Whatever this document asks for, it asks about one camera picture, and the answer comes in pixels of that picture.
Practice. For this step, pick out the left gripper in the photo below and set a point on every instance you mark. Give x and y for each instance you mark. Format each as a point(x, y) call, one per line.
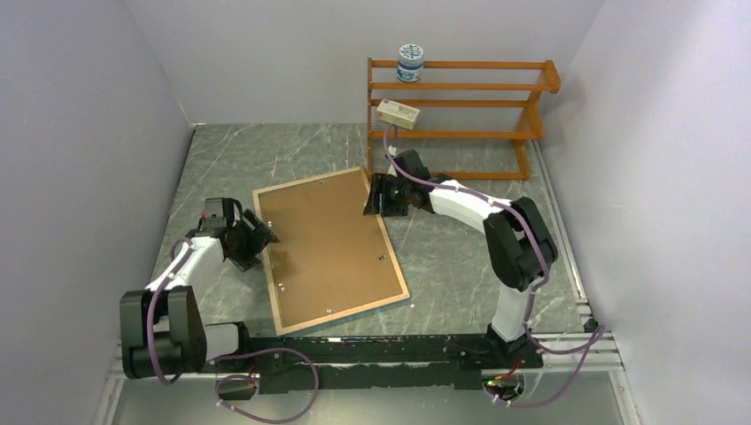
point(259, 237)

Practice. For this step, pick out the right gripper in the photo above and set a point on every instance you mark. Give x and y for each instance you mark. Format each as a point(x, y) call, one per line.
point(379, 186)

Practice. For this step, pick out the blue wooden picture frame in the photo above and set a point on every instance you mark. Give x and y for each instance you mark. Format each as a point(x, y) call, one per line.
point(328, 252)

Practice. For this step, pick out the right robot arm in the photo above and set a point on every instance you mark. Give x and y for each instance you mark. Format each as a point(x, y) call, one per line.
point(520, 246)

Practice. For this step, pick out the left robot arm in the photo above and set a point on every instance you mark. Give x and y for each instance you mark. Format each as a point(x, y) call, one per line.
point(162, 334)

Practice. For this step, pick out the small white green box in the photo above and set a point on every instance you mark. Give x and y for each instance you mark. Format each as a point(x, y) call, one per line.
point(397, 114)

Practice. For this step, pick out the blue white ceramic jar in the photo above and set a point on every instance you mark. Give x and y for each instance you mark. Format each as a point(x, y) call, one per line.
point(410, 62)

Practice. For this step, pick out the orange wooden shelf rack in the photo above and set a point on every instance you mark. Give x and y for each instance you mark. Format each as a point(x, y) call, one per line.
point(484, 111)

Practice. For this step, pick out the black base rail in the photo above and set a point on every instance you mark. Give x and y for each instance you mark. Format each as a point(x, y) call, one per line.
point(462, 361)

